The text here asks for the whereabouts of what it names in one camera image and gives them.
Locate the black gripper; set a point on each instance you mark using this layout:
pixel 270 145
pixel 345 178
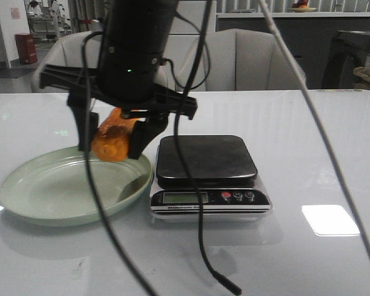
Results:
pixel 128 83

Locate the yellow corn cob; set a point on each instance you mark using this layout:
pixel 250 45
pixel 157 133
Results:
pixel 111 143

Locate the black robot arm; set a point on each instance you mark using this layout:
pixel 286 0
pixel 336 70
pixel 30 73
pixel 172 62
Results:
pixel 132 27

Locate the left grey upholstered chair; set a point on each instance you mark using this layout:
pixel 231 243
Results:
pixel 67 52

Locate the grey upholstered chair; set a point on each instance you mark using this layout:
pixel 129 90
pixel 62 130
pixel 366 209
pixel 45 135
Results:
pixel 67 52
pixel 243 60

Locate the light green oval plate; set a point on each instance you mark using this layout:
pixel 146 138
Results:
pixel 53 189

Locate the white drawer cabinet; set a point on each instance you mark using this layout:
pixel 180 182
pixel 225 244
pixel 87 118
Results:
pixel 193 14

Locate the red trash bin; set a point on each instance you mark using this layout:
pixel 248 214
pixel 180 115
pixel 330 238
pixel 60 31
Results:
pixel 26 48

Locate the black silver kitchen scale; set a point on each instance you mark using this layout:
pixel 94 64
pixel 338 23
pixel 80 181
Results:
pixel 223 170

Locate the right grey upholstered chair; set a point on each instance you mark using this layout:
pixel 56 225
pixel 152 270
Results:
pixel 243 60

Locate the dark grey counter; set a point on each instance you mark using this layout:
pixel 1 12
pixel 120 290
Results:
pixel 308 36

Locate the fruit plate on counter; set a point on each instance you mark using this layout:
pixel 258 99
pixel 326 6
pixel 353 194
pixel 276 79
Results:
pixel 301 6

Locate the dark appliance at right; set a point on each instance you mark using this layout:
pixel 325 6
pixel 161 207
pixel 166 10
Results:
pixel 348 50

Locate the pink wall notice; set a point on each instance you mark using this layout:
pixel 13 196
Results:
pixel 15 13

